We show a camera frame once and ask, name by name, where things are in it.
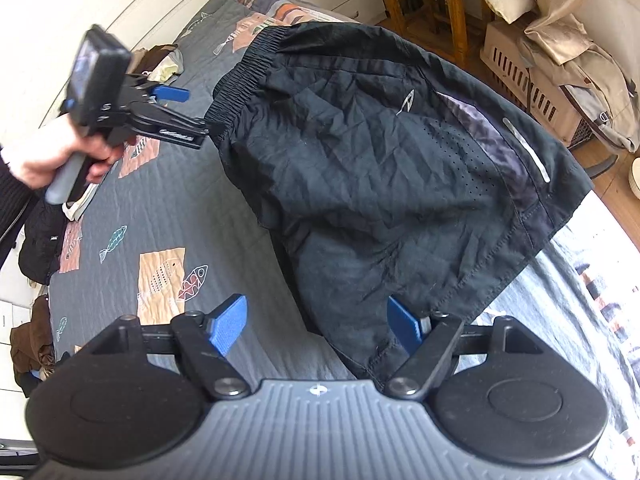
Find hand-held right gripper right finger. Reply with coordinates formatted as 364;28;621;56
385;296;557;402

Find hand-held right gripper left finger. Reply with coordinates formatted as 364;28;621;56
75;294;252;402

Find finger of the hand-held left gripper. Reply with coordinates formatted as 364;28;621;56
149;84;192;105
131;102;211;151

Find black shorts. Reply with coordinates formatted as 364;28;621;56
205;21;595;382

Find person's left forearm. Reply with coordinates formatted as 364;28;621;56
0;146;32;262

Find stack of beige folded clothes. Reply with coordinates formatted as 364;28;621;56
131;44;185;87

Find person's left hand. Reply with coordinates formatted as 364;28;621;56
10;116;124;192

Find white headboard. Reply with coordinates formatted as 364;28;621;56
35;0;242;126

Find grey printed bed quilt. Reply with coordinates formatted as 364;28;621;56
47;0;640;461

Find brown puffer jacket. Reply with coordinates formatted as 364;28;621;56
10;294;57;377

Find beige pet carrier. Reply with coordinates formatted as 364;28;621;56
479;20;597;150

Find wooden stool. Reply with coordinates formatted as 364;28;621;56
367;0;495;70

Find pile of beige cloth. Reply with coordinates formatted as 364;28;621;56
517;0;640;155

